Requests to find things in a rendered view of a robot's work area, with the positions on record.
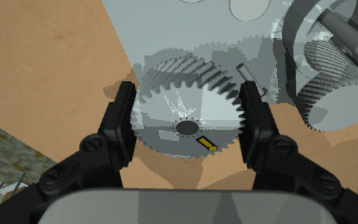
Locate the grey spur gear with yellow arrow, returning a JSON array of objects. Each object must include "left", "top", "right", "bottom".
[{"left": 130, "top": 56, "right": 245, "bottom": 159}]

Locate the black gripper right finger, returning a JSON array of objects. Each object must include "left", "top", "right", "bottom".
[{"left": 238, "top": 81, "right": 358, "bottom": 224}]

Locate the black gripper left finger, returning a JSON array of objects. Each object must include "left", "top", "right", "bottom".
[{"left": 0, "top": 81, "right": 137, "bottom": 224}]

